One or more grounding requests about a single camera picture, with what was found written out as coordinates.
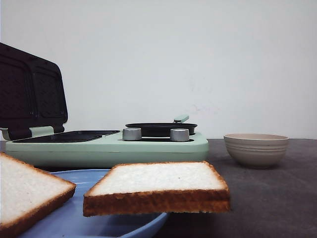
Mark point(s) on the black frying pan green handle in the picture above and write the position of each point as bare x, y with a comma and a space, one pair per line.
162, 129

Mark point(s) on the mint green breakfast maker base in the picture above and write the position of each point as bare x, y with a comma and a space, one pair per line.
100, 148

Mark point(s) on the right silver control knob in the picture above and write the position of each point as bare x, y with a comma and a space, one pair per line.
179, 135

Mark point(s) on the toast bread slice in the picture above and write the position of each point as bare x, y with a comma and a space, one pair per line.
143, 188
27, 195

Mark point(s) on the left silver control knob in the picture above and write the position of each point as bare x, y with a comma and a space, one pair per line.
131, 134

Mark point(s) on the silver control knob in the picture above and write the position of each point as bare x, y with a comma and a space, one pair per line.
131, 134
179, 135

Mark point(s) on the blue plate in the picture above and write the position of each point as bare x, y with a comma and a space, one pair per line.
68, 221

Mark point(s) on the beige ribbed bowl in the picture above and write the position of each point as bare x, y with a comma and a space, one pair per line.
256, 150

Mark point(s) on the breakfast maker hinged lid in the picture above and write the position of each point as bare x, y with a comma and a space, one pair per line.
31, 94

